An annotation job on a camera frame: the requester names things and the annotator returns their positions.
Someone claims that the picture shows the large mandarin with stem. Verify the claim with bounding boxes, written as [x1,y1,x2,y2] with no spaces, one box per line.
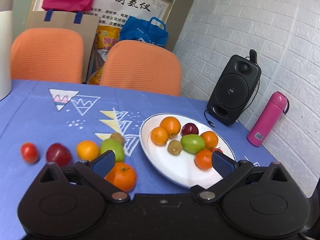
[104,162,137,192]

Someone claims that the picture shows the green apple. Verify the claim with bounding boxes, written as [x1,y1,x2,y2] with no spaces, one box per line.
[100,138,125,162]

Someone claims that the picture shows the dark red apple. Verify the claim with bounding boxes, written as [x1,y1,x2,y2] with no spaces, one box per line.
[46,143,72,167]

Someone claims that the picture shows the brown kiwi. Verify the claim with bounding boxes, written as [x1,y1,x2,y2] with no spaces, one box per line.
[110,132,124,146]
[167,140,183,155]

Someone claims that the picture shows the red tomato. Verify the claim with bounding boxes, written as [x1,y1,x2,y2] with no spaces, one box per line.
[210,147,223,153]
[21,142,39,164]

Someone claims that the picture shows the small orange on table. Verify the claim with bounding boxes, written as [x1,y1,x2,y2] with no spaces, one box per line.
[76,140,99,161]

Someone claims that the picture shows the red tomato in plate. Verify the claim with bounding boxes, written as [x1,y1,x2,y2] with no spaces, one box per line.
[210,147,223,153]

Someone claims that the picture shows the mandarin in plate front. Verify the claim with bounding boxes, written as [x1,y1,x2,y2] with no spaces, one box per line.
[194,150,213,170]

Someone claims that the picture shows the orange right in plate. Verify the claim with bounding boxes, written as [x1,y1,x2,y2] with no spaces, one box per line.
[201,131,219,150]

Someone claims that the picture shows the brown kiwi on table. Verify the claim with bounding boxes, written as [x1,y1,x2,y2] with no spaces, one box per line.
[110,132,124,146]

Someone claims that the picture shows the green mango in plate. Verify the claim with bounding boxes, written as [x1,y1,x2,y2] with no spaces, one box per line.
[180,134,206,154]

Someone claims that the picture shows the white round plate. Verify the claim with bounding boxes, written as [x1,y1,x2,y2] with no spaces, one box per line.
[139,113,222,189]

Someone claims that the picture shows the pink thermos bottle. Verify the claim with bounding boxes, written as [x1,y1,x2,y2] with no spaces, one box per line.
[247,91,290,147]

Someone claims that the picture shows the dark red plum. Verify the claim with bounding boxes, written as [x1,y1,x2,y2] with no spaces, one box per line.
[181,122,199,137]

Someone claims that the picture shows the large orange in plate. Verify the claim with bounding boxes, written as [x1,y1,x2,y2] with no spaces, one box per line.
[160,116,181,138]

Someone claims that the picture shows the small orange left in plate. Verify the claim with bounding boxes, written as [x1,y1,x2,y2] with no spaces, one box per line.
[150,126,169,146]

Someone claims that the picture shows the blue patterned tablecloth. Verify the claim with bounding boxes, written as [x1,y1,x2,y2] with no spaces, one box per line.
[0,79,278,240]

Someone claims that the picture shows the black speaker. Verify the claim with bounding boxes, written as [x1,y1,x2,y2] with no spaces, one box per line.
[207,55,261,126]

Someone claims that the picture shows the right orange chair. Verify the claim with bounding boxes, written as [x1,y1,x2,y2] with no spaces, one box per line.
[100,40,182,96]

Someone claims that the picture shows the orange chair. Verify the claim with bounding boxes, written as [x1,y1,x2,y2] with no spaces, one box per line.
[10,28,84,83]
[100,40,182,96]

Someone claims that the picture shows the black microphone on speaker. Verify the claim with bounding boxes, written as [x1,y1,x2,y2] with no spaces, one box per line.
[249,49,258,65]

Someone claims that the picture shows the left orange chair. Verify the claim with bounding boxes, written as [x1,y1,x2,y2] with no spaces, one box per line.
[10,28,84,83]

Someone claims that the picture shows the yellow packaged bag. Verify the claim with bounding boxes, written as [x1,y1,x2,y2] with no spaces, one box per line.
[86,25,120,85]

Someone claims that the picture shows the brown paper bag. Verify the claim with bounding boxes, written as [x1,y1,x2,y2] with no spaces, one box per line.
[26,10,100,83]

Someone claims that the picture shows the blue tote bag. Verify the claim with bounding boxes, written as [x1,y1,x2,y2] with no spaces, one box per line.
[119,16,169,48]

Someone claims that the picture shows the white poster with text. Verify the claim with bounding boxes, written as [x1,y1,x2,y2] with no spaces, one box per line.
[32,0,172,28]

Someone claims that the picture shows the white thermos jug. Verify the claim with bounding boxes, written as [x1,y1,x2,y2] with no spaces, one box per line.
[0,10,12,100]

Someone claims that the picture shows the black speaker cable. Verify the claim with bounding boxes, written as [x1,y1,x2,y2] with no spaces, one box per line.
[203,109,216,128]

